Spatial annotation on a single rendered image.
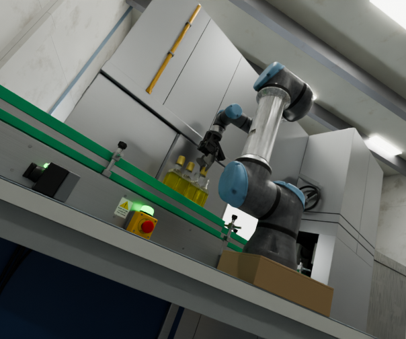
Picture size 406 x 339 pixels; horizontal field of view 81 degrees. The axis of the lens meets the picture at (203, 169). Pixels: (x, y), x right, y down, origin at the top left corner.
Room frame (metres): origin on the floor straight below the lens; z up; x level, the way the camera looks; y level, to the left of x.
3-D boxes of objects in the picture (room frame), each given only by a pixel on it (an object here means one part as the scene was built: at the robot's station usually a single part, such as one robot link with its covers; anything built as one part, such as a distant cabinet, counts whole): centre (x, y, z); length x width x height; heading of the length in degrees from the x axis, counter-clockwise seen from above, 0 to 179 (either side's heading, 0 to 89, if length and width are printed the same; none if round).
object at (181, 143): (1.41, -0.19, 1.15); 0.90 x 0.03 x 0.34; 123
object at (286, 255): (0.68, -0.27, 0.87); 0.15 x 0.15 x 0.10
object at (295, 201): (0.68, -0.26, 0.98); 0.13 x 0.12 x 0.14; 107
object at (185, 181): (1.09, 0.06, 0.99); 0.06 x 0.06 x 0.21; 32
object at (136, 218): (0.83, 0.12, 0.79); 0.07 x 0.07 x 0.07; 33
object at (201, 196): (1.15, -0.04, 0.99); 0.06 x 0.06 x 0.21; 33
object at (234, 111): (1.04, -0.04, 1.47); 0.11 x 0.11 x 0.08; 17
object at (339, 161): (1.83, -1.16, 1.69); 0.70 x 0.37 x 0.89; 123
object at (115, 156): (0.75, 0.27, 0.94); 0.07 x 0.04 x 0.13; 33
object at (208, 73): (1.86, -0.17, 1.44); 2.34 x 0.79 x 1.38; 123
